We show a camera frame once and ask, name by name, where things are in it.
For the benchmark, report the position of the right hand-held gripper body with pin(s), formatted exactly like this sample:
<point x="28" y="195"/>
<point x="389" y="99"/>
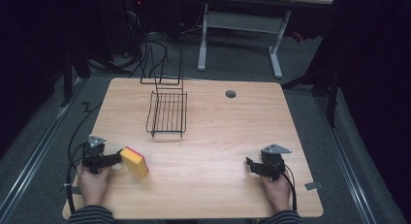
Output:
<point x="274" y="161"/>

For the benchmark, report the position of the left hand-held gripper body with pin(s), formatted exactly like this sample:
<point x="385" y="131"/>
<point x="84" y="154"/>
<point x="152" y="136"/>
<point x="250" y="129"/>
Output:
<point x="94" y="153"/>

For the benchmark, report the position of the yellow sponge with red side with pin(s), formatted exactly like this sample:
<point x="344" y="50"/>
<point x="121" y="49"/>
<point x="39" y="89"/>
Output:
<point x="135" y="162"/>

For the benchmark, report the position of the person's right hand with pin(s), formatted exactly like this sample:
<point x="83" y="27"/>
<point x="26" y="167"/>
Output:
<point x="277" y="193"/>

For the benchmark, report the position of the person's left hand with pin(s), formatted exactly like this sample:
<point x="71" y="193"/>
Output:
<point x="93" y="186"/>

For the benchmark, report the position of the grey tape piece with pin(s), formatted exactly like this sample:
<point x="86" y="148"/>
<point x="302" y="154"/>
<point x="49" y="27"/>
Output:
<point x="313" y="185"/>
<point x="75" y="189"/>

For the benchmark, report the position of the grey round table grommet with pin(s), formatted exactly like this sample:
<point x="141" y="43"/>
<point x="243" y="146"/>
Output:
<point x="230" y="94"/>

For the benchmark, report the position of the dark computer tower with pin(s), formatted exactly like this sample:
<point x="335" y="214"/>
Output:
<point x="133" y="26"/>

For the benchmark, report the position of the white-legged desk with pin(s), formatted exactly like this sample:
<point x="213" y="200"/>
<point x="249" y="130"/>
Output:
<point x="242" y="22"/>

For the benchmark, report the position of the metal floor rail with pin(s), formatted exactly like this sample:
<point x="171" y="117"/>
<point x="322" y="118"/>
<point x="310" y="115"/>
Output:
<point x="345" y="166"/>
<point x="35" y="153"/>

